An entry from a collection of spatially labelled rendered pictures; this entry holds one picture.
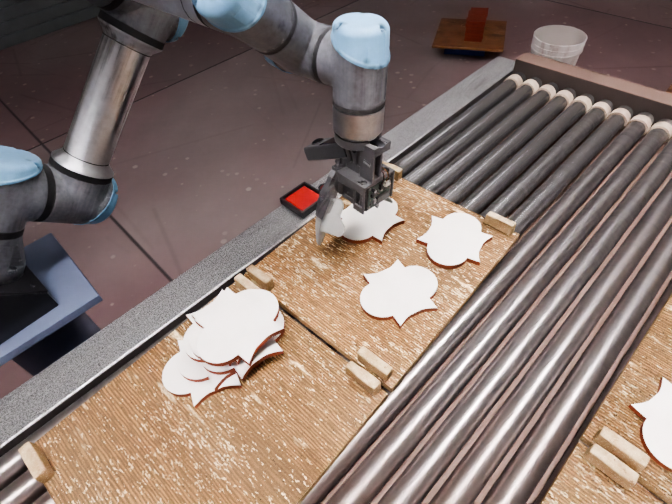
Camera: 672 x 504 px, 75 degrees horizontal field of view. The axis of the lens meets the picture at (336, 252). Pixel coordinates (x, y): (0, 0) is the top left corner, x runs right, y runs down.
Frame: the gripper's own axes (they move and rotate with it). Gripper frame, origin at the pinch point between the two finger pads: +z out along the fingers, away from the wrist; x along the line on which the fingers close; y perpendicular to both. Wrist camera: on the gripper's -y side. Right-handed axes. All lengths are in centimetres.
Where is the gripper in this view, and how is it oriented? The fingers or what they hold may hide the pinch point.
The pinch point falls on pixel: (346, 223)
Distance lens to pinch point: 81.1
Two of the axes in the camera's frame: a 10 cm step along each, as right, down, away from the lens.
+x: 7.3, -4.9, 4.8
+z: 0.0, 7.0, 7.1
